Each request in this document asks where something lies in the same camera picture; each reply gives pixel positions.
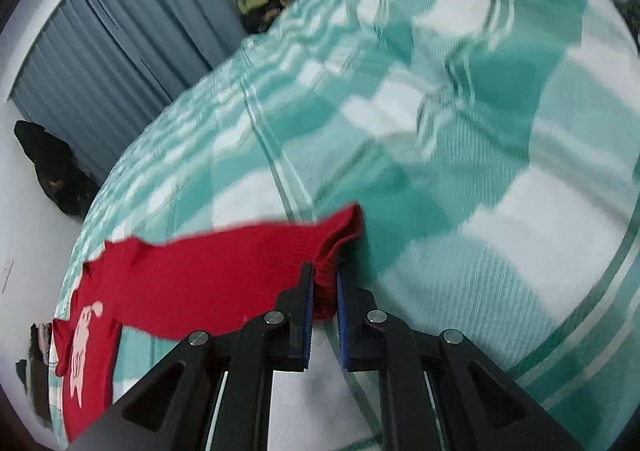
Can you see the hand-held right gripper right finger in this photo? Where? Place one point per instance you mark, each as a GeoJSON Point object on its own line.
{"type": "Point", "coordinates": [342, 313]}

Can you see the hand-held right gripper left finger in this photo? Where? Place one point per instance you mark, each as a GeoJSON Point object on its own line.
{"type": "Point", "coordinates": [307, 303]}

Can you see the red knit sweater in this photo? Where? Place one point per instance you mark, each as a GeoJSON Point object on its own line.
{"type": "Point", "coordinates": [200, 276]}

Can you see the pink and dark clothes heap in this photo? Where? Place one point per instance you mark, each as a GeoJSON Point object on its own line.
{"type": "Point", "coordinates": [40, 341]}

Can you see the pile of mixed clothes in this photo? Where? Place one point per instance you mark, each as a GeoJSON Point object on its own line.
{"type": "Point", "coordinates": [260, 6]}

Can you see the green white plaid blanket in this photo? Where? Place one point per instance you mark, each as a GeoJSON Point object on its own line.
{"type": "Point", "coordinates": [450, 131]}

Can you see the black hanging coat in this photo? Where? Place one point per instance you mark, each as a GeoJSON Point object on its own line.
{"type": "Point", "coordinates": [55, 166]}

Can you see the blue-grey curtain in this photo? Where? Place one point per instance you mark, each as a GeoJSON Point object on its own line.
{"type": "Point", "coordinates": [125, 31]}

